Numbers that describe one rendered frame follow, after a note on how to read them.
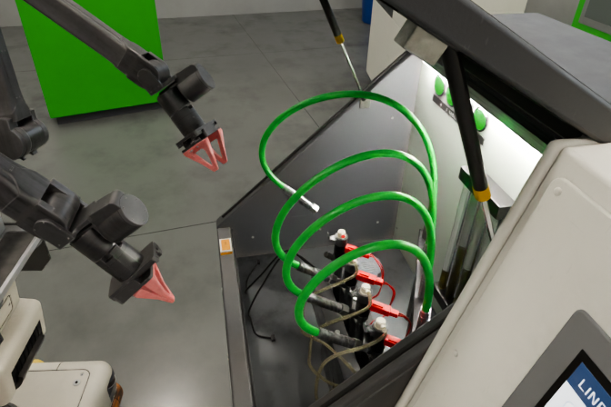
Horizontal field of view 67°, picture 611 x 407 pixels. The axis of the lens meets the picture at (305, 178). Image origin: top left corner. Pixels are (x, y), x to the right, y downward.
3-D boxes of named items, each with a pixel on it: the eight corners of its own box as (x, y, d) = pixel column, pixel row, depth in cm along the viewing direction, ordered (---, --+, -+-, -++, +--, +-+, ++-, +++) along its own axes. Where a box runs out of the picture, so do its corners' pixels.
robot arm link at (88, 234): (72, 224, 78) (58, 246, 74) (99, 203, 76) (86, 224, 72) (105, 249, 81) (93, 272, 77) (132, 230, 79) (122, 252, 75)
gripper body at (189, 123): (219, 124, 110) (201, 98, 108) (199, 137, 101) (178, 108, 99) (200, 137, 112) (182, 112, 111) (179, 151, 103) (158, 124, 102)
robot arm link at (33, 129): (-2, 133, 115) (-17, 139, 110) (25, 110, 112) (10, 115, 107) (25, 162, 117) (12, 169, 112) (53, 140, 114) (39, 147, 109)
